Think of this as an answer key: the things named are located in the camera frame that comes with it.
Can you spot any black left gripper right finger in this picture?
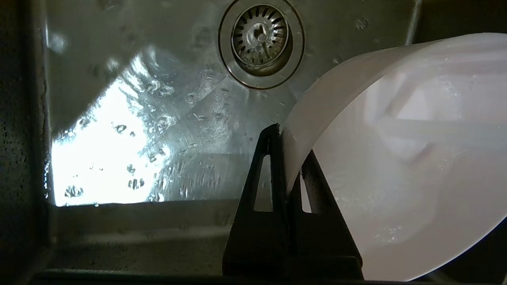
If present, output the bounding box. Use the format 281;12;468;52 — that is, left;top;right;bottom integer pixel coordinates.
287;150;364;279

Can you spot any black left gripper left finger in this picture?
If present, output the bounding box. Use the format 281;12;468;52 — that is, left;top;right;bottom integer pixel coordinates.
222;123;292;277

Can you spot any pink bowl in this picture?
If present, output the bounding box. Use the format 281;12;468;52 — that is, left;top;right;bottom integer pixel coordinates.
282;32;507;282

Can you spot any stainless steel sink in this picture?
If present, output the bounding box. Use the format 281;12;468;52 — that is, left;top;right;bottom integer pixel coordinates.
0;0;507;285

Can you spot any round metal sink drain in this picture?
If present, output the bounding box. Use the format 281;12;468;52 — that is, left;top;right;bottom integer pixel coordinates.
218;0;305;90

